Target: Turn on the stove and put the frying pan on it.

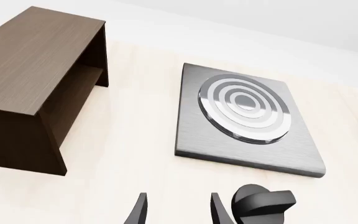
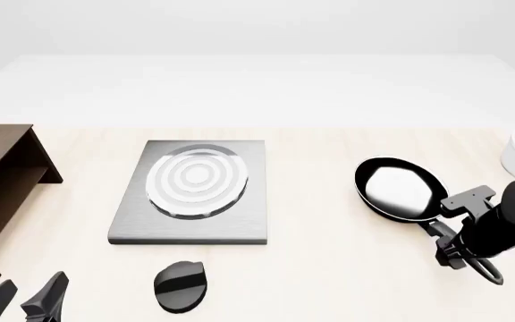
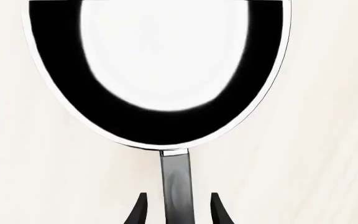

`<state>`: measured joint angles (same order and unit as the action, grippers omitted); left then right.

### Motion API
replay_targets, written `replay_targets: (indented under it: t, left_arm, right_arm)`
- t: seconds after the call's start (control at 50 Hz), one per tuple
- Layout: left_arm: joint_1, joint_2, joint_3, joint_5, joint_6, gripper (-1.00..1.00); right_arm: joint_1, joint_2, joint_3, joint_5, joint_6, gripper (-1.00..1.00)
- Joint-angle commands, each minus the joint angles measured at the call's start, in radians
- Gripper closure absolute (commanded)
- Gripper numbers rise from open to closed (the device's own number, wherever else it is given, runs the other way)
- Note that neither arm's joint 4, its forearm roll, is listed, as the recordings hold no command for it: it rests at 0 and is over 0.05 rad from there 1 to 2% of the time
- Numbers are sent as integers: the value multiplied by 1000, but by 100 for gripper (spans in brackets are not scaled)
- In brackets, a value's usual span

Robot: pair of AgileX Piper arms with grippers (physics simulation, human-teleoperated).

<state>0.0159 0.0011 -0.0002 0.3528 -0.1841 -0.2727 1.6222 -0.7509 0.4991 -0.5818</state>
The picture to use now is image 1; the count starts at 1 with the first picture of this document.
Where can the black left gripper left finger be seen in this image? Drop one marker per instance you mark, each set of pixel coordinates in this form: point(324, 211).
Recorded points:
point(138, 213)

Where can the round black stove knob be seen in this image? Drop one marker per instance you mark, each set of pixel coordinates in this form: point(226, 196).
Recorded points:
point(259, 205)

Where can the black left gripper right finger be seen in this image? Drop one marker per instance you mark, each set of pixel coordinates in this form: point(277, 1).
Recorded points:
point(220, 213)

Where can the dark brown wooden shelf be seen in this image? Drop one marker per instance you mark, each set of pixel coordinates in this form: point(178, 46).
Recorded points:
point(33, 88)

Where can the flat grey stove plate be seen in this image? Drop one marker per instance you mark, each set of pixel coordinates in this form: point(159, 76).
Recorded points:
point(244, 121)

